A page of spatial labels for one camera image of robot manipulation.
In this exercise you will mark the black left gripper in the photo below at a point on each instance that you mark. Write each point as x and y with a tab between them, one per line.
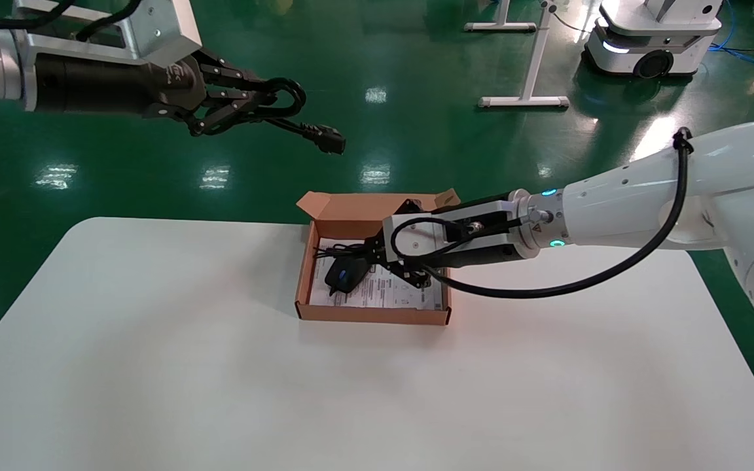
108	85

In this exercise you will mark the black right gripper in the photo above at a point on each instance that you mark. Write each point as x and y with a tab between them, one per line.
475	257

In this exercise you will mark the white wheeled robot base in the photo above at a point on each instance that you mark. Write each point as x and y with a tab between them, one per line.
652	39

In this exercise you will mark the white printed paper sheet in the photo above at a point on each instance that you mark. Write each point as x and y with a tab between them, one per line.
383	296

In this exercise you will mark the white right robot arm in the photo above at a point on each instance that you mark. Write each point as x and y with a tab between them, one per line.
711	190

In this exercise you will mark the brown cardboard box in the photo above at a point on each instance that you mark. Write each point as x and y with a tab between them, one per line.
377	316

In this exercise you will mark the white desk foot bar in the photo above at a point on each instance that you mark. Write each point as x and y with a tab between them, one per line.
500	27

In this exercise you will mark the white T-shaped desk leg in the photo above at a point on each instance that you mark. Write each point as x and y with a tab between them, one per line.
534	65

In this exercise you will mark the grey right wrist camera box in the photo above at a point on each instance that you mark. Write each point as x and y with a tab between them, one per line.
416	239

